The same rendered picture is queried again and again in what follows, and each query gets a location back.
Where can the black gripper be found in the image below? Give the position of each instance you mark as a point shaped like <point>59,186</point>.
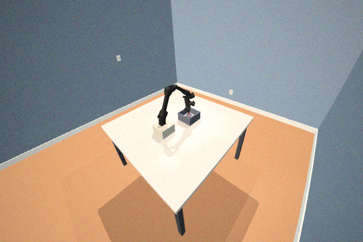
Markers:
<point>187,107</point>

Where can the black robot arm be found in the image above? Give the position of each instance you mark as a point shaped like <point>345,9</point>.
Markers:
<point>167,93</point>

